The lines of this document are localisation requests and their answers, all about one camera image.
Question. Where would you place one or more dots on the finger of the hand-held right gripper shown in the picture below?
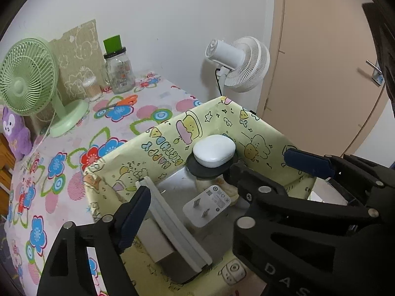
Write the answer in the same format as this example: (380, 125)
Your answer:
(308, 163)
(256, 178)

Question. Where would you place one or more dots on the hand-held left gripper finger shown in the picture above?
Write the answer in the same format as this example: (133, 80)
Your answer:
(135, 219)

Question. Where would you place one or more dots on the white box picture label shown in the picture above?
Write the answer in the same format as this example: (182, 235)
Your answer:
(172, 228)

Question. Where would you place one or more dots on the black round disc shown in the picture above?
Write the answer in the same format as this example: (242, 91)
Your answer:
(213, 173)

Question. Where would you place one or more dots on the white earbuds case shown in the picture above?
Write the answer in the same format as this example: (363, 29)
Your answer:
(213, 151)

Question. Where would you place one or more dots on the white plug charger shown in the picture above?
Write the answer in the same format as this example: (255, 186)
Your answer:
(200, 209)

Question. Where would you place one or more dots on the yellow cartoon paper box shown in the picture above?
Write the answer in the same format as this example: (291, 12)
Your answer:
(172, 141)

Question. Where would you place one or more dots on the white cardboard block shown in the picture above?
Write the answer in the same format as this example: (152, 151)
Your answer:
(154, 240)

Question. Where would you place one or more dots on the floral tablecloth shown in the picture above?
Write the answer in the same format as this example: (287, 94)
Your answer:
(61, 191)

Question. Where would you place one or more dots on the beige door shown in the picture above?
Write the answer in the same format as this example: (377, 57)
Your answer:
(324, 67)

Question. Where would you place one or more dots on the white standing fan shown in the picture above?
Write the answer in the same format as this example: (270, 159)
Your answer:
(243, 61)

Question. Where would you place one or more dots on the orange scissors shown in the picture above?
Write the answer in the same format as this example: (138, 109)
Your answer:
(128, 101)

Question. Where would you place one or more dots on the dark hanging object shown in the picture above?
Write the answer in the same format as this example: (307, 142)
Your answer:
(385, 52)

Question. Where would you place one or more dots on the clear cotton swab jar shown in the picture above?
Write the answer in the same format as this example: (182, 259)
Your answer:
(91, 89)

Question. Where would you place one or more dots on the wooden bed headboard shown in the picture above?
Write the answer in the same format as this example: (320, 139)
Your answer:
(4, 160)

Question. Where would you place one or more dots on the glass jar mug green lid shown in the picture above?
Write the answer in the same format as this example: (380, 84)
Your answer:
(118, 71)

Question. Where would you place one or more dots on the purple plush toy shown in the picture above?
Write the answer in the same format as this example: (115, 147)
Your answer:
(15, 129)

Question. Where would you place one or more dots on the beige cartoon paper sheet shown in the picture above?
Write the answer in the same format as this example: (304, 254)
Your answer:
(80, 46)

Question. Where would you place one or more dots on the green table fan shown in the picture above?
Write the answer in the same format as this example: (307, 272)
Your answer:
(24, 74)

